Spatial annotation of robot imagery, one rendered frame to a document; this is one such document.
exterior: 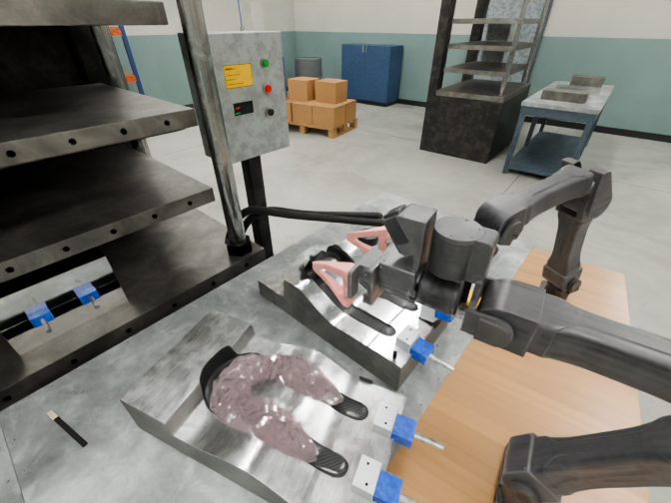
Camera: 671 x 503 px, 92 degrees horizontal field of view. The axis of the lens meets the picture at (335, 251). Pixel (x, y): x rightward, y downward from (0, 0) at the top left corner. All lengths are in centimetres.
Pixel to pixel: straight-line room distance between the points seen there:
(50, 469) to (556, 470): 87
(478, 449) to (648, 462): 33
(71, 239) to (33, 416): 42
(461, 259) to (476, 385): 53
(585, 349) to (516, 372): 52
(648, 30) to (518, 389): 646
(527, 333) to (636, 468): 22
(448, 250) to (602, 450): 33
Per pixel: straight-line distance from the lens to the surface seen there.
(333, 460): 70
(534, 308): 44
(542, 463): 63
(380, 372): 82
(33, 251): 109
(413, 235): 41
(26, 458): 97
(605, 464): 59
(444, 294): 44
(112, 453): 88
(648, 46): 704
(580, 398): 99
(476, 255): 40
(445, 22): 477
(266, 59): 132
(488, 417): 86
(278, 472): 67
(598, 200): 90
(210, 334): 82
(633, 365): 46
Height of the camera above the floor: 150
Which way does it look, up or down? 35 degrees down
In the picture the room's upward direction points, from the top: straight up
